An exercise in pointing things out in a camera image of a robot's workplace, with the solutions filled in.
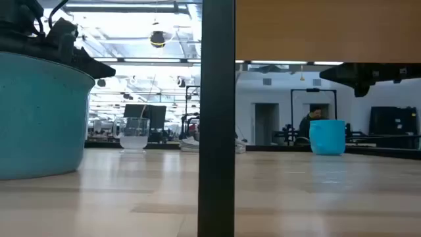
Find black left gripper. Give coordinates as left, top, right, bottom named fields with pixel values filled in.
left=0, top=18, right=116, bottom=80

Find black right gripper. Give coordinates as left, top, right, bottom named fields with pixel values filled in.
left=319, top=63, right=421, bottom=98

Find small blue mug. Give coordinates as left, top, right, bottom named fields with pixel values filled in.
left=309, top=119, right=347, bottom=156

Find large teal enamel mug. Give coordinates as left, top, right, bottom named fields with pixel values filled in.
left=0, top=51, right=96, bottom=181

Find black background cabinet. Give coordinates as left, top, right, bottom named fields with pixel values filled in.
left=368, top=105, right=419, bottom=149

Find person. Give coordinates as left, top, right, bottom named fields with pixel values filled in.
left=298, top=106, right=325, bottom=140

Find black background monitors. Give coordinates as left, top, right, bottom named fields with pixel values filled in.
left=123, top=103, right=167, bottom=144

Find grey folded cloth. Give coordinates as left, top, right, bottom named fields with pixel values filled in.
left=179, top=136, right=247, bottom=155

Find black background frame rig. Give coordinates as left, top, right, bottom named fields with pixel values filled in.
left=289, top=88, right=338, bottom=139

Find black ceiling dome camera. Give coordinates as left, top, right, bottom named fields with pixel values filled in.
left=149, top=30, right=166, bottom=49

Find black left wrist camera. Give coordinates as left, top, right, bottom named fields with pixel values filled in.
left=0, top=0, right=45, bottom=38

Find black aluminium table frame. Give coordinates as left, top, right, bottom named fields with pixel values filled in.
left=84, top=140, right=421, bottom=161

